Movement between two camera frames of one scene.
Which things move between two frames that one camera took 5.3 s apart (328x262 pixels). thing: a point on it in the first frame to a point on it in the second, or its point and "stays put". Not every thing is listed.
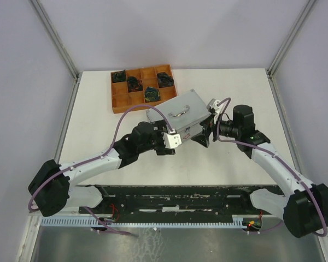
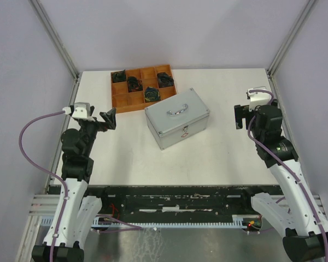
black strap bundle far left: x=119 y=76 stays put
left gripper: x=162 y=150 to x=109 y=117
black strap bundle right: x=165 y=80 stays put
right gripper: x=209 y=126 to x=241 y=112
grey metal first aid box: x=186 y=112 stays put
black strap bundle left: x=134 y=84 stays put
